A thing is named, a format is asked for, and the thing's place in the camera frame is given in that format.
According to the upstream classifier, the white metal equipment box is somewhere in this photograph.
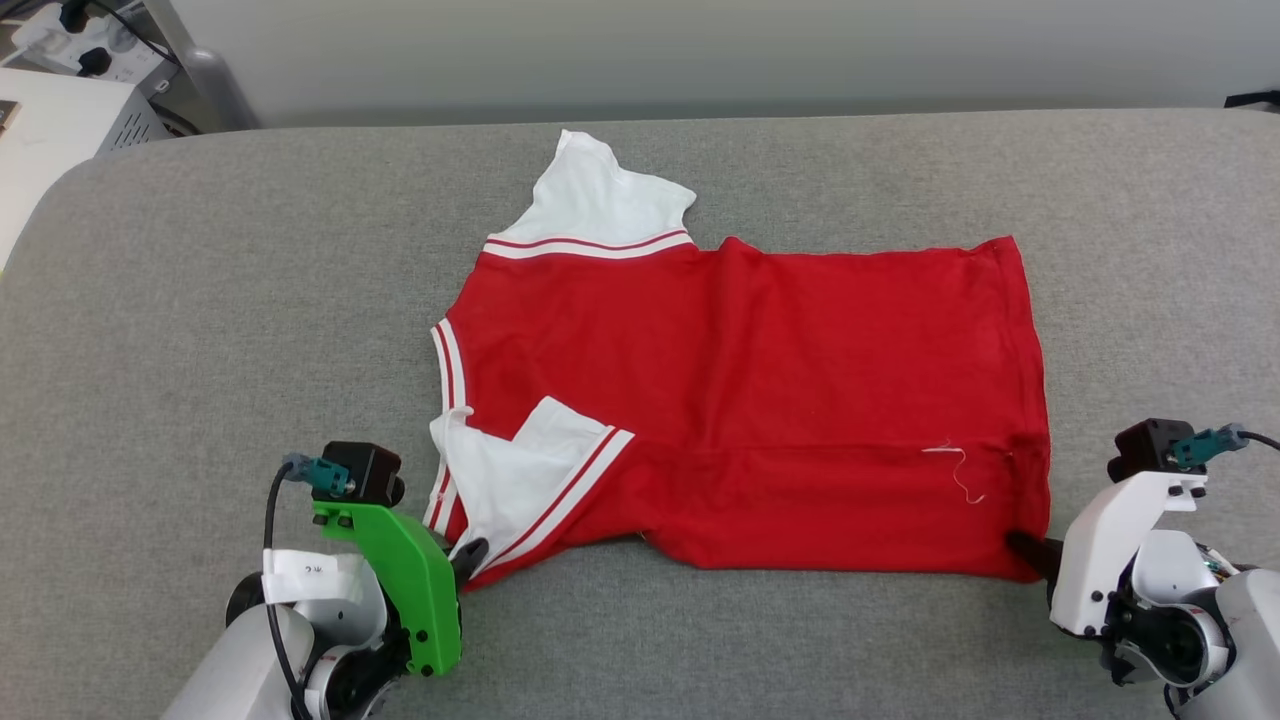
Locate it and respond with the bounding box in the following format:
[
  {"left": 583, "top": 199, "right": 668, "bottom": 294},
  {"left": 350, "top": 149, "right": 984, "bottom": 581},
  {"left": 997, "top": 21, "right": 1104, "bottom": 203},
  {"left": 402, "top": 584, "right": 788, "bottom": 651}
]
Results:
[{"left": 0, "top": 68, "right": 171, "bottom": 271}]

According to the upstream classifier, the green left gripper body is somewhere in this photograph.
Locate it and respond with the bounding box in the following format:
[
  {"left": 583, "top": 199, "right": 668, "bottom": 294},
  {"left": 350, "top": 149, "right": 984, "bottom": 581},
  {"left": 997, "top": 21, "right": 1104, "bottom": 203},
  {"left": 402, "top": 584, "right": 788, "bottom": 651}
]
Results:
[{"left": 312, "top": 503, "right": 464, "bottom": 677}]

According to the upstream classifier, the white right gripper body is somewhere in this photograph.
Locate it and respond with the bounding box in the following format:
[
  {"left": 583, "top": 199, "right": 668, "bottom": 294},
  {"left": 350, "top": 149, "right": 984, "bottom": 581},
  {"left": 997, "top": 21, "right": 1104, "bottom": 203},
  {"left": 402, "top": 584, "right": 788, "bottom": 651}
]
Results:
[{"left": 1050, "top": 470, "right": 1208, "bottom": 638}]

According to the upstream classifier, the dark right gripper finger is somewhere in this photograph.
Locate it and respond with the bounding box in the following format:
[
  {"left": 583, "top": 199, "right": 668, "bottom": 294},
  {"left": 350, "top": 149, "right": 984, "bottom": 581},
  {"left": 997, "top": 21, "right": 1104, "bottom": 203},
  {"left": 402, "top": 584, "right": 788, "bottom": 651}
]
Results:
[{"left": 1005, "top": 532, "right": 1064, "bottom": 583}]

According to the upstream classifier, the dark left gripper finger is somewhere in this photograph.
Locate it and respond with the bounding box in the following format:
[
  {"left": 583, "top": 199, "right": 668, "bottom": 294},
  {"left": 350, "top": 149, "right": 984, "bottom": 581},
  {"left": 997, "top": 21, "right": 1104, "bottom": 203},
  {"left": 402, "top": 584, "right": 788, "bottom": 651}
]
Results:
[{"left": 448, "top": 537, "right": 489, "bottom": 583}]

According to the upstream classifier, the grey metal partition post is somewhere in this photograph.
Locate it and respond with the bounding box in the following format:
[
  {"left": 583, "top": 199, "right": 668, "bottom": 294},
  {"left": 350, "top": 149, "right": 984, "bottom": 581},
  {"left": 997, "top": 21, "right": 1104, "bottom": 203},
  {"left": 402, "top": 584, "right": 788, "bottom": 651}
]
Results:
[{"left": 150, "top": 0, "right": 261, "bottom": 131}]

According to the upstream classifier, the black cable with teal plug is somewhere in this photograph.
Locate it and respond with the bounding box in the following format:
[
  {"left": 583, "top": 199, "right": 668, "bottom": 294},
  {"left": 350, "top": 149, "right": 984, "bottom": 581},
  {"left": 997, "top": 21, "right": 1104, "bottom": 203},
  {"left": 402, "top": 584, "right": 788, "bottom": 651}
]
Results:
[
  {"left": 1170, "top": 424, "right": 1280, "bottom": 469},
  {"left": 262, "top": 453, "right": 353, "bottom": 720}
]

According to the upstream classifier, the red and white shirt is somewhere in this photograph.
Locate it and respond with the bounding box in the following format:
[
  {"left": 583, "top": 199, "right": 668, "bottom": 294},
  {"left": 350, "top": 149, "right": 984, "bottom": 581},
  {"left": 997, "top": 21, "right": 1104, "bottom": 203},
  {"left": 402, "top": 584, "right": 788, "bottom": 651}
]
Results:
[{"left": 422, "top": 128, "right": 1053, "bottom": 591}]

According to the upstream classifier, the white paper label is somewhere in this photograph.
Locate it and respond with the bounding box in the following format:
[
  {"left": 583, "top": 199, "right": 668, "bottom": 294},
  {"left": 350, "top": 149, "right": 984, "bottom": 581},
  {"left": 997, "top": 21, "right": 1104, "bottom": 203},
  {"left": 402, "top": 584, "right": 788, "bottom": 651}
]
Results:
[{"left": 262, "top": 548, "right": 367, "bottom": 606}]

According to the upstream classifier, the white power strip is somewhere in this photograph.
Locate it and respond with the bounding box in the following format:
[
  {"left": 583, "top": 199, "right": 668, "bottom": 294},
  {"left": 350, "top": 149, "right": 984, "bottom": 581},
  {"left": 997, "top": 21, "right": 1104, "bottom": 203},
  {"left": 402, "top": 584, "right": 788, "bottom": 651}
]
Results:
[{"left": 10, "top": 0, "right": 166, "bottom": 86}]

